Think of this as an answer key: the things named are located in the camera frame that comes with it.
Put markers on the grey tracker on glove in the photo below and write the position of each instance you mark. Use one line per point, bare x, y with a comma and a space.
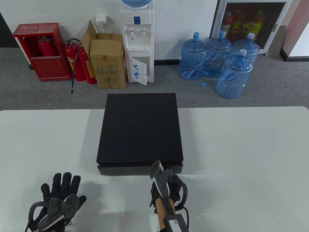
64, 206
161, 184

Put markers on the grey tracker on right glove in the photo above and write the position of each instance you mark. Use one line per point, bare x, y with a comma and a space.
161, 184

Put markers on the small blue plastic scrap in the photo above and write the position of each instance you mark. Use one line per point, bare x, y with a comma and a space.
202, 84

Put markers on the red fire extinguisher cabinet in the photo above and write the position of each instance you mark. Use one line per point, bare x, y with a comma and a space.
49, 67

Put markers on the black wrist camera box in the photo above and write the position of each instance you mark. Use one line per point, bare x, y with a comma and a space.
176, 223

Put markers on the person's right hand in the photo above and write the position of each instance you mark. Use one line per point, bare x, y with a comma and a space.
175, 191

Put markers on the person's left little finger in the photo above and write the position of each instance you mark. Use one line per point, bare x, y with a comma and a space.
45, 192

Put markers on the blue water jug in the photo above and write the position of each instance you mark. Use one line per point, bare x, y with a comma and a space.
192, 60
249, 48
214, 58
234, 77

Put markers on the black square drawer box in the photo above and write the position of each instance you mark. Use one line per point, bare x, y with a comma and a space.
140, 130

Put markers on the brown cardboard box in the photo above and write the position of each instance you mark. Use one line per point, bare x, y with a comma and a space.
109, 62

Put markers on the person's right forearm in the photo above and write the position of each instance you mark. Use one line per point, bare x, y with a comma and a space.
164, 207

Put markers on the blue bottle on dispenser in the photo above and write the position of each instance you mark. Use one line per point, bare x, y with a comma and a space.
135, 2

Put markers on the white water dispenser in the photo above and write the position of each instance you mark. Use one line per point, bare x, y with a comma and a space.
137, 43

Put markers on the white framed wall fire cabinet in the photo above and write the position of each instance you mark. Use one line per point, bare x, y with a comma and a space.
253, 24

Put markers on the person's left middle finger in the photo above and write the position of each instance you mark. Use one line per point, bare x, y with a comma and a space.
66, 183

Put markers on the red extinguisher inside cabinet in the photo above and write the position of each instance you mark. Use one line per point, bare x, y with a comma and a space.
47, 47

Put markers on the white wall socket with plug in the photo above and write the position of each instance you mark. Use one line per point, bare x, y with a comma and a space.
101, 20

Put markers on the red fire extinguisher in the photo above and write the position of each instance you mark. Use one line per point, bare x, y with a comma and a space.
88, 67

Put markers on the grey tracker on left glove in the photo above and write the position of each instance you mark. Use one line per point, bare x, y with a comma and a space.
64, 206

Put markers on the person's right fingers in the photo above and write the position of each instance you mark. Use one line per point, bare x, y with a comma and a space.
175, 182

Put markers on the person's left hand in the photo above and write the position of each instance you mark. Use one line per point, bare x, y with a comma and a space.
63, 186

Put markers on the person's left thumb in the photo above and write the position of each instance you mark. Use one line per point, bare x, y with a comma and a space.
82, 200

